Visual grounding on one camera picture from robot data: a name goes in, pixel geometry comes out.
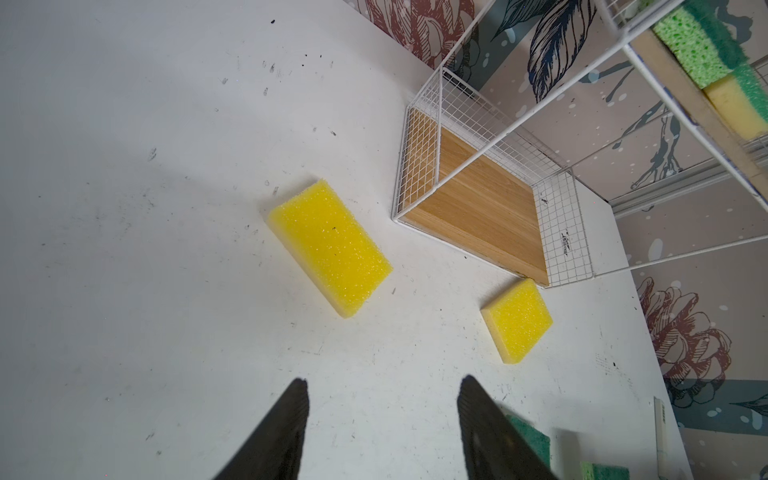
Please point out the yellow sponge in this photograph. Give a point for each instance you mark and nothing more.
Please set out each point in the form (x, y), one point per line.
(517, 320)
(331, 246)

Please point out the dark green sponge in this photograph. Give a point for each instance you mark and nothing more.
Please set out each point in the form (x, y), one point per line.
(535, 439)
(596, 471)
(701, 43)

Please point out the light green sponge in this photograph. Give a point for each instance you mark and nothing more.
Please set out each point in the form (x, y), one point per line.
(741, 102)

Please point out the clear tube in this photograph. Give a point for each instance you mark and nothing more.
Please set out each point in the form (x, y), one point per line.
(660, 437)

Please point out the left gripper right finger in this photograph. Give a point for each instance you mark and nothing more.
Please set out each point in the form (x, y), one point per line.
(492, 447)

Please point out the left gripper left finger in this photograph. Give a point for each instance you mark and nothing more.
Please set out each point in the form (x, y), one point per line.
(274, 449)

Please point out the white wire wooden shelf unit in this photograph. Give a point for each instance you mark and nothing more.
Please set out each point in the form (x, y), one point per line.
(530, 101)

